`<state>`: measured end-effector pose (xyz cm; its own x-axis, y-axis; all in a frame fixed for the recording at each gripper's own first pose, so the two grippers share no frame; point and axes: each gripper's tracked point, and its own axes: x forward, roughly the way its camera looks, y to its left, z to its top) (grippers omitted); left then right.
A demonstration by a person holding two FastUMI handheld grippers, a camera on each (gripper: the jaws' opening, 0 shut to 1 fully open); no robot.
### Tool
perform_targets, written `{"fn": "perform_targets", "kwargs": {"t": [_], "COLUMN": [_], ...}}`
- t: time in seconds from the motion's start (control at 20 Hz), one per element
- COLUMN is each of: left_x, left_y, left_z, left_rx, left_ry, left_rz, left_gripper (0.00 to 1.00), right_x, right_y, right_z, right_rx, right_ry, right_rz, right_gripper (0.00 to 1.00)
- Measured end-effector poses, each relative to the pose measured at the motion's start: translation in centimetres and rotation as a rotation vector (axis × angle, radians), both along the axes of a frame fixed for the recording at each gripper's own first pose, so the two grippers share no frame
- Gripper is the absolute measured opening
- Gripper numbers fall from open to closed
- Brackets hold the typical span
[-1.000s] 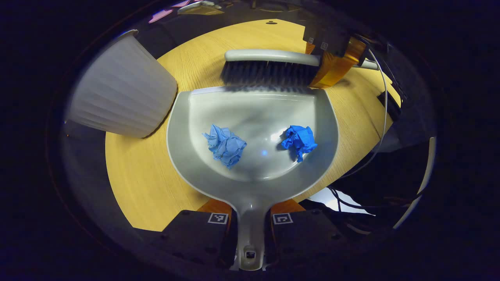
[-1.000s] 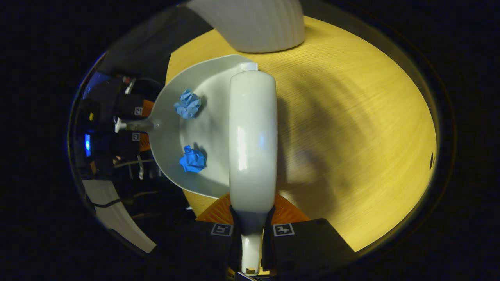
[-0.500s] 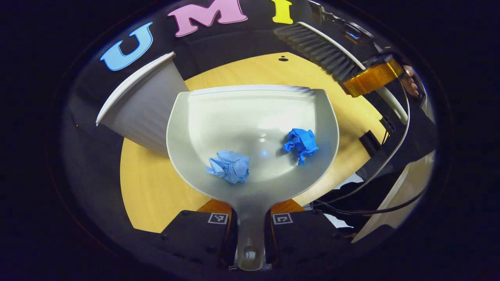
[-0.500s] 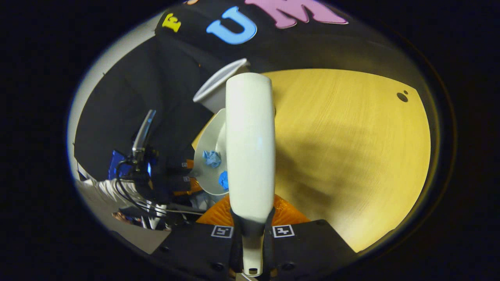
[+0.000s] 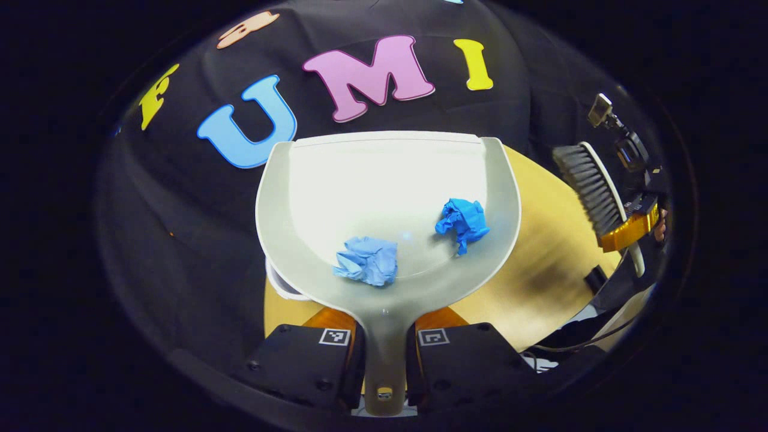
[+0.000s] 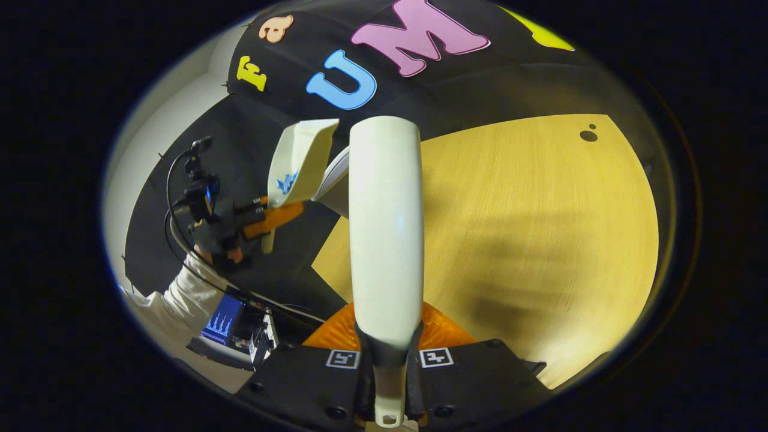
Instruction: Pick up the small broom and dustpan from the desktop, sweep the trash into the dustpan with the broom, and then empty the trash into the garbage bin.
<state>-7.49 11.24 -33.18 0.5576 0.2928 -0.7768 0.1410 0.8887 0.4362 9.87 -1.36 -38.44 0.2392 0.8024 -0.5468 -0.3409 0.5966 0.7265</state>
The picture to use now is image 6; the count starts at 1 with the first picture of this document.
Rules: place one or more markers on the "small device with screen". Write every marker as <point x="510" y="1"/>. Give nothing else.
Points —
<point x="225" y="318"/>

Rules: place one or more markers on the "blue paper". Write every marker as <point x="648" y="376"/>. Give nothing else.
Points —
<point x="287" y="183"/>

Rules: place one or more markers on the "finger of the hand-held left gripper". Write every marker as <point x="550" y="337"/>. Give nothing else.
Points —
<point x="276" y="219"/>
<point x="252" y="210"/>

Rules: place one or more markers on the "white dustpan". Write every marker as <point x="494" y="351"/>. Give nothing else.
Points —
<point x="303" y="150"/>

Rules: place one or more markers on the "small white broom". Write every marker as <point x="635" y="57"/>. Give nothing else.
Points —
<point x="384" y="240"/>

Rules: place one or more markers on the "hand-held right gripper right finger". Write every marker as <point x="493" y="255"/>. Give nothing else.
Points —
<point x="474" y="378"/>

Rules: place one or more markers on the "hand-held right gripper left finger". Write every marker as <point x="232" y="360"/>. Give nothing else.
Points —
<point x="300" y="384"/>

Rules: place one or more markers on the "white garbage bin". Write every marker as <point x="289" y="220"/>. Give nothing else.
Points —
<point x="337" y="192"/>

